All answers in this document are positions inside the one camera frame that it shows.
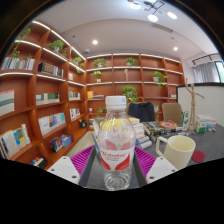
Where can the tall green-white carton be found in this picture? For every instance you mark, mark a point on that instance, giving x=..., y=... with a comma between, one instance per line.
x=185, y=120

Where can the window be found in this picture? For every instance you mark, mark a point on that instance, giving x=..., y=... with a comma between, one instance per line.
x=220, y=70

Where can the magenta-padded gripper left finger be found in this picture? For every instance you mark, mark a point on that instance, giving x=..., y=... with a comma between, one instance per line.
x=63, y=168

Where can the recessed ceiling downlight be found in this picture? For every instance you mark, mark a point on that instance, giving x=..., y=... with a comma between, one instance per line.
x=175, y=48
x=95, y=42

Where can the grey window curtain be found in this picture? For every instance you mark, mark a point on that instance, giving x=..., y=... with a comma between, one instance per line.
x=206, y=72

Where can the branched ceiling lamp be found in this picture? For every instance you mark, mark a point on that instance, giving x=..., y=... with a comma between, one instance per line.
x=152, y=16

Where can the flat round red coaster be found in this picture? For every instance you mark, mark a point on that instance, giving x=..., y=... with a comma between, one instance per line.
x=199, y=156

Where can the dark book stack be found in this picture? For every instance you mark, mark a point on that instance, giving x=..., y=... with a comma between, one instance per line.
x=160, y=127

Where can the clear plastic water bottle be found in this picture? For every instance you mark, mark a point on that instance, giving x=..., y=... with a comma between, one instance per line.
x=116, y=156

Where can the wooden wall shelf unit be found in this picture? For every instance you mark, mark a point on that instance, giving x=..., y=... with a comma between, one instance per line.
x=50, y=86

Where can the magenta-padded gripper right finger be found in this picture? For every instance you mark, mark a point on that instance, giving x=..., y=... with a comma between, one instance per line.
x=160, y=168

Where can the ceiling air vent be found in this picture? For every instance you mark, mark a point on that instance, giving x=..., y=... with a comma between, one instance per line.
x=161, y=27

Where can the wooden artist mannequin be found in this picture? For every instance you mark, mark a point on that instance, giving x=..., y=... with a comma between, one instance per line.
x=192, y=106

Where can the cream ceramic mug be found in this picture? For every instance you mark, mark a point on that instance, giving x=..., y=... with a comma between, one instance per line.
x=178, y=151

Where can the black office chair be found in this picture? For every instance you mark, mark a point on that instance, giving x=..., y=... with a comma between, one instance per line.
x=141, y=111

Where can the tan office chair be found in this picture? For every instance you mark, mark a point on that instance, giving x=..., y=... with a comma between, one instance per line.
x=172, y=112

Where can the small green-white box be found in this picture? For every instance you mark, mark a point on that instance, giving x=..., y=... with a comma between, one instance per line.
x=200, y=126

